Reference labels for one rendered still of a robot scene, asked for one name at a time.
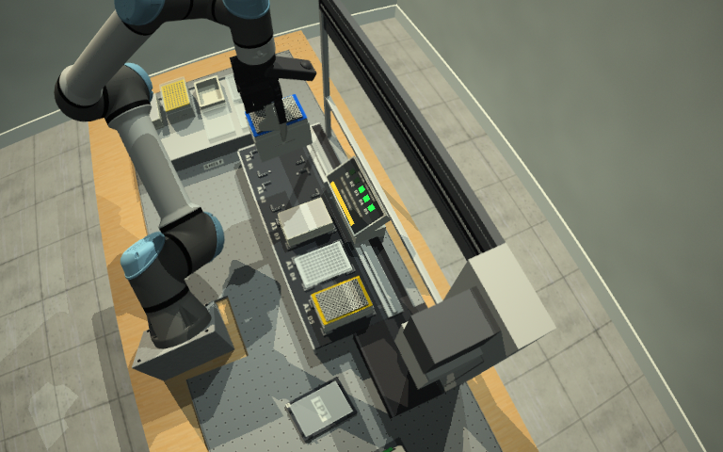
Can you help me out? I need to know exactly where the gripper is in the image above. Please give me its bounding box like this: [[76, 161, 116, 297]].
[[230, 54, 287, 142]]

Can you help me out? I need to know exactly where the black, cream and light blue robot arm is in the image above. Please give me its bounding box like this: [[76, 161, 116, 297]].
[[54, 0, 276, 348]]

